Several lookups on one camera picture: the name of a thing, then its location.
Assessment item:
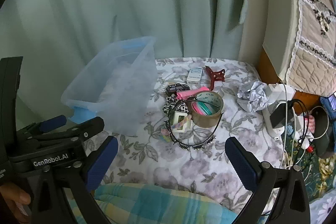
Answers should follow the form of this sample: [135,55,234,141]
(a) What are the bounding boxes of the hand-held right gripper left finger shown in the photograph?
[31,135,119,224]

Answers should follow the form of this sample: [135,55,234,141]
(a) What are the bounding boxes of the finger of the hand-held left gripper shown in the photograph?
[29,116,105,148]
[16,115,68,138]

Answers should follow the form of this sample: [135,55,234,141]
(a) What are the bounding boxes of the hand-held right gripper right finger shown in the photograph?
[225,136,311,224]

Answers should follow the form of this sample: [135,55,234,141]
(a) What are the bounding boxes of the clear plastic storage container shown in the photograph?
[61,36,158,136]

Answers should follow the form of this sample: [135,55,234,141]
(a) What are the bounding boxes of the white paper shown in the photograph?
[237,81,271,111]

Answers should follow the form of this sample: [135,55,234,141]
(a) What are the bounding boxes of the pink hair clip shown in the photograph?
[176,86,210,100]

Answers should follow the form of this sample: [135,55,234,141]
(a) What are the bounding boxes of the white and teal small box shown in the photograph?
[186,68,203,84]

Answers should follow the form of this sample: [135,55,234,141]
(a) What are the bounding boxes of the person's left hand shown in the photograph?
[0,183,32,223]

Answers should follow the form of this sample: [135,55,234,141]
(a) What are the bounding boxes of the black toothed headband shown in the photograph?
[164,98,224,150]

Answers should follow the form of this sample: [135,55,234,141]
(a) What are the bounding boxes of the white power strip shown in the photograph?
[261,84,296,139]

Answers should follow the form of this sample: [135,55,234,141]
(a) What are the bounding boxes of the brown packing tape roll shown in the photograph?
[191,91,224,128]

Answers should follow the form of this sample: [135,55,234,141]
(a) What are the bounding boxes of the grey floral bedsheet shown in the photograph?
[87,57,285,214]

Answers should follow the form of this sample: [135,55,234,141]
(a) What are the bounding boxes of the black charger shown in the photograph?
[270,103,297,128]

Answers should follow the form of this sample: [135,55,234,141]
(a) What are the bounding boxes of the pink and teal hair bands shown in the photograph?
[192,100,218,115]

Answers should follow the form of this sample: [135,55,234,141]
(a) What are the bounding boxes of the white bottle with red cap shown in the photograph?
[299,140,315,152]

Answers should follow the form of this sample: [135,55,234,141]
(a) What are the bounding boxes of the plaid blue yellow blanket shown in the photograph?
[93,183,231,224]

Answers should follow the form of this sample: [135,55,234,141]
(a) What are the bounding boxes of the dark green floral cloth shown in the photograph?
[282,132,336,203]

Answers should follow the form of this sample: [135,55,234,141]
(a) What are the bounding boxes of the black and white scrunchie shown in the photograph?
[162,95,190,114]

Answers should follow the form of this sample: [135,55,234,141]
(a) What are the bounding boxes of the black round device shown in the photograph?
[311,106,335,159]

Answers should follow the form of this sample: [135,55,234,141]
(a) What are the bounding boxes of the dark red hair claw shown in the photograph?
[205,66,226,90]

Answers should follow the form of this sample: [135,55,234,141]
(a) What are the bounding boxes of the small black toy car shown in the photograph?
[166,83,190,96]

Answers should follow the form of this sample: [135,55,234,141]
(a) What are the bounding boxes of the blue cloth bag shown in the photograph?
[320,94,336,111]

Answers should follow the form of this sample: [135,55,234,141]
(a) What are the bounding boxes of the beige quilted lace cover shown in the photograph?
[285,0,336,97]

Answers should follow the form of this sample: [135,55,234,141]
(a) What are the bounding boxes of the pale green curtain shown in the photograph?
[0,0,265,122]

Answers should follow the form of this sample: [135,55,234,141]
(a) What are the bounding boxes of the cream white upright appliance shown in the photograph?
[238,0,301,83]

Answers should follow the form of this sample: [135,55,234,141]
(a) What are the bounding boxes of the wooden bed frame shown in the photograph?
[259,49,305,114]

